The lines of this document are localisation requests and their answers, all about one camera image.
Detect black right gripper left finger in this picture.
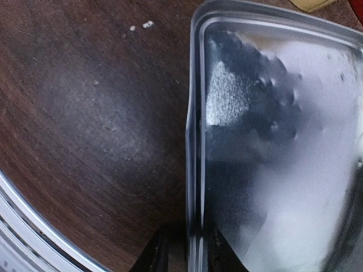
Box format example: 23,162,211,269
133,226,169,272

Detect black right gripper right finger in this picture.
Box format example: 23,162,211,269
208,228,248,272

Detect bear print tin lid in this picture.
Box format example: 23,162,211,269
185,1,362,271

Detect beige tin box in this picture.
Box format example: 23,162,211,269
290,0,336,13

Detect metal front rail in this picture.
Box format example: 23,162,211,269
1,175,109,272

